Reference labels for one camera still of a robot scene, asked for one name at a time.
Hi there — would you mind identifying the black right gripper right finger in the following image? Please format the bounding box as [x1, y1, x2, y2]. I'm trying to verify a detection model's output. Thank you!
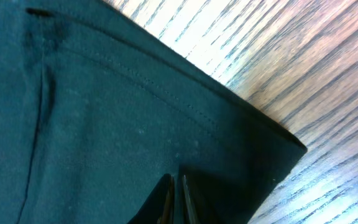
[181, 175, 219, 224]

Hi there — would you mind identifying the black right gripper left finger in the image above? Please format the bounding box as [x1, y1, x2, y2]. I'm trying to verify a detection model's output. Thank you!
[128, 174, 175, 224]

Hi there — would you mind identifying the black t-shirt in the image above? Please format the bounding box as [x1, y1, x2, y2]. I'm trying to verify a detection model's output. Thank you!
[0, 1, 307, 223]

